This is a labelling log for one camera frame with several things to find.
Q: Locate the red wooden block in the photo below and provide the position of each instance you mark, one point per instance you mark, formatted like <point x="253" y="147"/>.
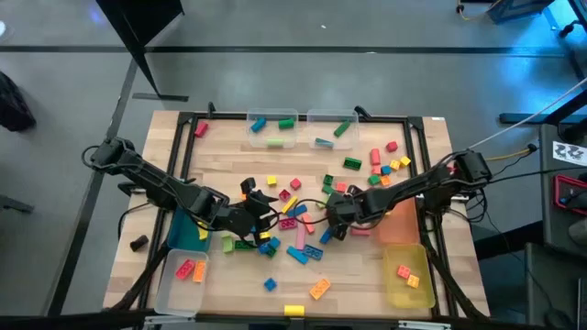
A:
<point x="201" y="129"/>
<point x="361" y="232"/>

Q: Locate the small yellow lego brick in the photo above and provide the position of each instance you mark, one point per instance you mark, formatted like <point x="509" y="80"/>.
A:
<point x="395" y="164"/>
<point x="271" y="180"/>
<point x="405" y="161"/>

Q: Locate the light green arch block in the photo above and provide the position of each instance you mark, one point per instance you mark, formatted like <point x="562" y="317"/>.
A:
<point x="227" y="244"/>
<point x="321" y="204"/>

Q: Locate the red framed device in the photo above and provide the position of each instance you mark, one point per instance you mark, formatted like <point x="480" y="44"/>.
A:
<point x="557" y="192"/>

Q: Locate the small black cylinder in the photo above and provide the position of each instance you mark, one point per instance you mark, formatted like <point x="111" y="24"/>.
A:
<point x="139" y="243"/>

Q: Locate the small blue lego brick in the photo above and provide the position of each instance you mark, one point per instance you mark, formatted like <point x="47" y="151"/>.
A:
<point x="386" y="170"/>
<point x="270" y="284"/>
<point x="325" y="236"/>
<point x="274" y="242"/>
<point x="263" y="249"/>

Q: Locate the grey furniture foot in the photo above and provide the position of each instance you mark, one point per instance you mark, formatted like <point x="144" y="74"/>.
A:
<point x="14" y="204"/>

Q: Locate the long pink wooden block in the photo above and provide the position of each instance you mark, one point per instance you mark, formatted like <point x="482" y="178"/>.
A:
<point x="300" y="237"/>

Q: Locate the orange plastic bin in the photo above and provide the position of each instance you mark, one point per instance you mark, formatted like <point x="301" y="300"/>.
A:
<point x="403" y="224"/>

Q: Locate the black computer mouse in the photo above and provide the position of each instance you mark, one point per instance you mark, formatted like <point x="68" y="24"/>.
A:
<point x="559" y="320"/>

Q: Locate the grey metal bracket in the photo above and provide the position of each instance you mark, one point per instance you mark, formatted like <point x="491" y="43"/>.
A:
<point x="169" y="321"/>
<point x="424" y="325"/>

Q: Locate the long blue wooden block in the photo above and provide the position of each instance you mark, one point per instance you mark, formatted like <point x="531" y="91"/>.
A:
<point x="297" y="255"/>
<point x="296" y="210"/>

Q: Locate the black floor beam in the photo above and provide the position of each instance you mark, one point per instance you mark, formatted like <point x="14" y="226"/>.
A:
<point x="518" y="118"/>

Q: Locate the long blue lego brick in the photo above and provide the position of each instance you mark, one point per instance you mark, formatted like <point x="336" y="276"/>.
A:
<point x="313" y="251"/>

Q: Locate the long magenta lego brick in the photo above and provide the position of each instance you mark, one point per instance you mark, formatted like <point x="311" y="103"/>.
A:
<point x="287" y="223"/>

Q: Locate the black side desk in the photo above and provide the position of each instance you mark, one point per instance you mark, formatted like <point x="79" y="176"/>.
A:
<point x="550" y="220"/>

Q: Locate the printed paper sheet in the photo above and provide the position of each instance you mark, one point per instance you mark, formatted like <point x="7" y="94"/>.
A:
<point x="568" y="153"/>

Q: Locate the blue box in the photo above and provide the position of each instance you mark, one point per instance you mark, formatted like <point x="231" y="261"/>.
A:
<point x="518" y="9"/>

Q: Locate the long orange lego brick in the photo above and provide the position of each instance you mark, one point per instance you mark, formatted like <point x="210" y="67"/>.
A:
<point x="319" y="289"/>
<point x="199" y="271"/>

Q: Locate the black bag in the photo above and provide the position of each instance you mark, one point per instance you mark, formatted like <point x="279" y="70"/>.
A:
<point x="14" y="105"/>

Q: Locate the blue wooden cylinder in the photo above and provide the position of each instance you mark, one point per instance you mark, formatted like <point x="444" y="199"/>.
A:
<point x="258" y="124"/>

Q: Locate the teal plastic bin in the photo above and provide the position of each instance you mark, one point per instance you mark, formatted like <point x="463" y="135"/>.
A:
<point x="183" y="236"/>

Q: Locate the clear plastic bin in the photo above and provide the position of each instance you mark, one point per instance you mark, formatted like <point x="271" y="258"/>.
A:
<point x="321" y="126"/>
<point x="181" y="298"/>
<point x="270" y="135"/>

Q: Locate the long red lego brick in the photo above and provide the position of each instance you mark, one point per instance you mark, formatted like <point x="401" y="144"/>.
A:
<point x="185" y="269"/>

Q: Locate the green wooden cylinder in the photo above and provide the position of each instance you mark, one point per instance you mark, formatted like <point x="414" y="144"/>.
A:
<point x="286" y="124"/>

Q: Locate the teal wooden block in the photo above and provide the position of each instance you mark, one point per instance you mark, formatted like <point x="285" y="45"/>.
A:
<point x="324" y="143"/>

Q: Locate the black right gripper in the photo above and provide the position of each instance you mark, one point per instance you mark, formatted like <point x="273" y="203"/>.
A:
<point x="344" y="208"/>

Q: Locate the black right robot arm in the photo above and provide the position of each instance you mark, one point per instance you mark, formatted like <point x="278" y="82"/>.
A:
<point x="413" y="185"/>

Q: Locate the small red lego brick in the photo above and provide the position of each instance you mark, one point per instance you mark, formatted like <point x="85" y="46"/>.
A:
<point x="391" y="146"/>
<point x="295" y="183"/>
<point x="376" y="170"/>

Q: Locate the long yellow wooden block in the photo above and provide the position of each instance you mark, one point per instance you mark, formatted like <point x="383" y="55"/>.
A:
<point x="289" y="205"/>

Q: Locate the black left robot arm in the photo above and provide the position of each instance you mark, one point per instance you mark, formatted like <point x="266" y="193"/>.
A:
<point x="151" y="176"/>

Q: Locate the small green lego brick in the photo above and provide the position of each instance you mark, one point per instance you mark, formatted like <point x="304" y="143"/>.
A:
<point x="328" y="179"/>
<point x="374" y="180"/>

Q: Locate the long green wooden block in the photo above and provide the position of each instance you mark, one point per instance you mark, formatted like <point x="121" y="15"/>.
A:
<point x="327" y="189"/>
<point x="341" y="128"/>

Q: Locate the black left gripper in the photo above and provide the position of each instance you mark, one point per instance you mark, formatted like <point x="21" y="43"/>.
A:
<point x="238" y="222"/>

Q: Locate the salmon wooden block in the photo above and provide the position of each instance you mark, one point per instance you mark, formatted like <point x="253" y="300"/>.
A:
<point x="308" y="223"/>

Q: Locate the yellow plastic bin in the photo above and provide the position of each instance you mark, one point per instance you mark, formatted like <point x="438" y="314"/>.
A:
<point x="408" y="256"/>

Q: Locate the small crimson lego brick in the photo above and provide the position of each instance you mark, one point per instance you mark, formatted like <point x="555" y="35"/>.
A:
<point x="284" y="195"/>

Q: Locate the long green lego brick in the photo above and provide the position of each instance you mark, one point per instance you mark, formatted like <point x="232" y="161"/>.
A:
<point x="351" y="163"/>
<point x="243" y="246"/>
<point x="272" y="253"/>

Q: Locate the light green wooden block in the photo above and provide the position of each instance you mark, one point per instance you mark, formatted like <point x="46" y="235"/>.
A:
<point x="274" y="143"/>

